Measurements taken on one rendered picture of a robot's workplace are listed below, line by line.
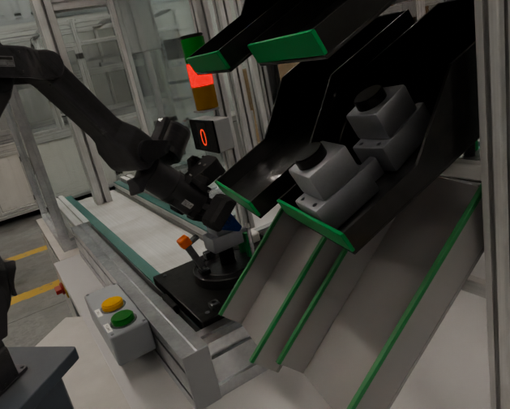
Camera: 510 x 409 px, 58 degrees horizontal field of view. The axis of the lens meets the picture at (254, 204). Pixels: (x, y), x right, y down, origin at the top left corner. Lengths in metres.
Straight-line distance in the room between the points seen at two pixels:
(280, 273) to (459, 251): 0.28
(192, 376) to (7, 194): 5.38
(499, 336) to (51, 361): 0.50
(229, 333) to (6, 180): 5.36
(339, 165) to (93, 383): 0.66
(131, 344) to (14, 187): 5.22
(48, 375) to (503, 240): 0.50
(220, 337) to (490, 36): 0.54
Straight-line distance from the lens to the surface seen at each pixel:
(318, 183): 0.41
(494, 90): 0.42
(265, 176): 0.59
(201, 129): 1.04
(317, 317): 0.56
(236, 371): 0.79
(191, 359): 0.73
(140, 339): 0.86
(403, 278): 0.53
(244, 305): 0.69
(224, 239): 0.86
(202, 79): 1.02
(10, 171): 5.98
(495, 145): 0.43
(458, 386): 0.76
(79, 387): 0.94
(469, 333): 0.86
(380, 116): 0.44
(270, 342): 0.58
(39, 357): 0.66
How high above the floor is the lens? 1.36
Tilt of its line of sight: 18 degrees down
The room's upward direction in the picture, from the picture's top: 12 degrees counter-clockwise
